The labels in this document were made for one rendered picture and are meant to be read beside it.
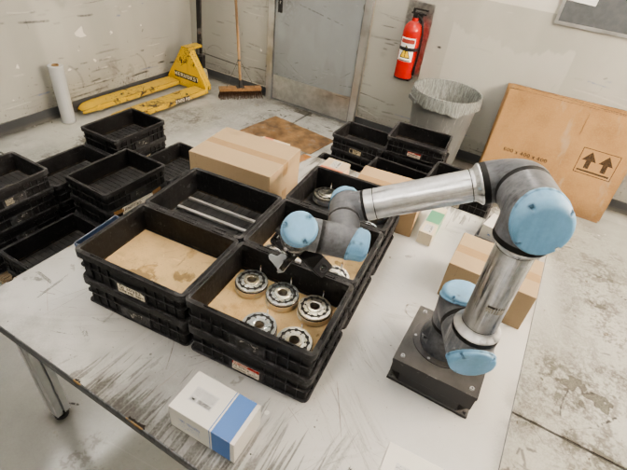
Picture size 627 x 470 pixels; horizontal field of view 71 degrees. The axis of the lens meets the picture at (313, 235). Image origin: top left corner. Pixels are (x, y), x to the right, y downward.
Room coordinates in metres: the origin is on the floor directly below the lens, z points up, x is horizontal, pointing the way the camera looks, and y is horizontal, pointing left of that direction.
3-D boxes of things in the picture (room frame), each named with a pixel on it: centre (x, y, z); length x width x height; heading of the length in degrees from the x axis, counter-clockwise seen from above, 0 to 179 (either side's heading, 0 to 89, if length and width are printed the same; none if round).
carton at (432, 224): (1.61, -0.52, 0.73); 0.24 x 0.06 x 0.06; 155
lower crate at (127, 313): (1.02, 0.47, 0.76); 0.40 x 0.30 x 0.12; 70
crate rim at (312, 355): (0.88, 0.09, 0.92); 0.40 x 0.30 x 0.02; 70
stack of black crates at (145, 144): (2.46, 1.25, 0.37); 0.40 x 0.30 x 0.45; 155
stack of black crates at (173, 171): (2.29, 0.89, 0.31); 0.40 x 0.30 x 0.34; 155
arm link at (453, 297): (0.88, -0.43, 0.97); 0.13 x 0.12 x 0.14; 0
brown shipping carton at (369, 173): (1.69, -0.31, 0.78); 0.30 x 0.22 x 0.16; 72
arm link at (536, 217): (0.75, -0.43, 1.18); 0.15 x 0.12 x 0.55; 0
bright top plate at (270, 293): (0.95, 0.07, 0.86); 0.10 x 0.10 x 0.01
